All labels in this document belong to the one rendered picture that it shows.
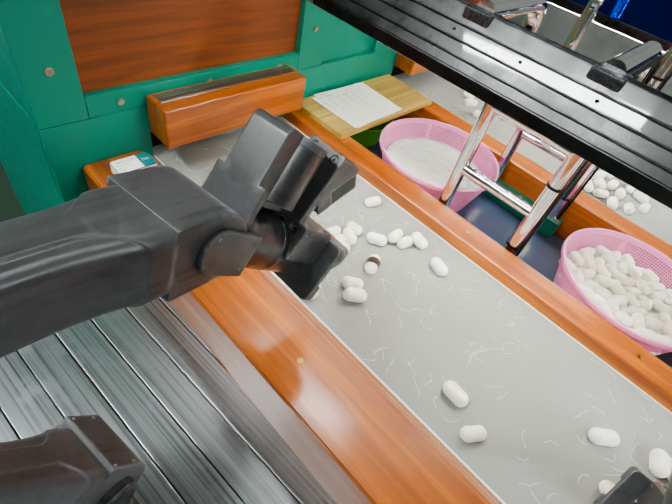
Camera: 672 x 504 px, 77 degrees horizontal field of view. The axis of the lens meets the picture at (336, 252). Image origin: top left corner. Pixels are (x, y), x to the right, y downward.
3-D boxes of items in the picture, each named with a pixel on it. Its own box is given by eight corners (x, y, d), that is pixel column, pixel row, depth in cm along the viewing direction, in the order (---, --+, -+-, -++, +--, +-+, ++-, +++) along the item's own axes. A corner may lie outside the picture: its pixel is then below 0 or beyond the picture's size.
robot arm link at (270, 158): (272, 120, 39) (187, 57, 28) (346, 165, 37) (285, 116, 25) (212, 226, 41) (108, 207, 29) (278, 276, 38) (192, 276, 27)
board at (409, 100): (340, 140, 87) (341, 135, 87) (293, 105, 93) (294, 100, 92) (431, 104, 107) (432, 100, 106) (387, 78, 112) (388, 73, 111)
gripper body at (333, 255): (284, 197, 47) (244, 179, 40) (349, 253, 43) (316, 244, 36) (252, 243, 48) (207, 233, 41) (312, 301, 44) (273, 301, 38)
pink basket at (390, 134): (490, 235, 90) (512, 201, 83) (369, 213, 87) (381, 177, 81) (469, 163, 108) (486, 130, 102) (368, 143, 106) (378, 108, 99)
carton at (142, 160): (122, 184, 67) (120, 174, 65) (111, 172, 68) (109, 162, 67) (158, 172, 70) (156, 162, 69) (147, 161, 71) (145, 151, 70)
